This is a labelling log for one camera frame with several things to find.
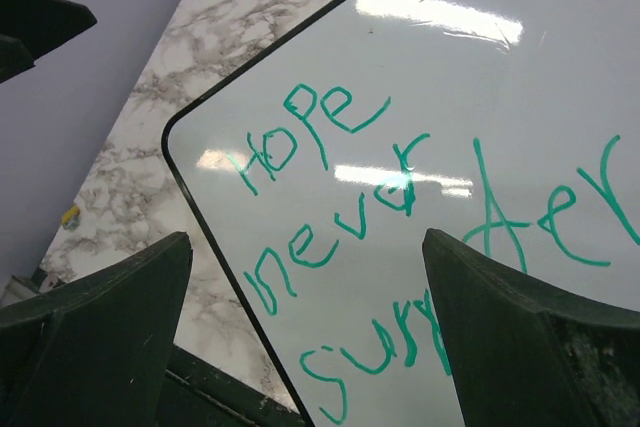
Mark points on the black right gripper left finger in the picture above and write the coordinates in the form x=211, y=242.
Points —
x=94, y=352

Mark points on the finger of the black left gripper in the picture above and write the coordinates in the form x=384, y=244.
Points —
x=30, y=29

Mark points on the white whiteboard black frame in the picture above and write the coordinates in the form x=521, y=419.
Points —
x=316, y=169

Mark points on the small yellow grey object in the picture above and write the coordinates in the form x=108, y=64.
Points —
x=71, y=218

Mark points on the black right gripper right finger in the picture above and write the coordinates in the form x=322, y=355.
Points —
x=526, y=353

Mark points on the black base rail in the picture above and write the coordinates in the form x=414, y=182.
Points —
x=195, y=394

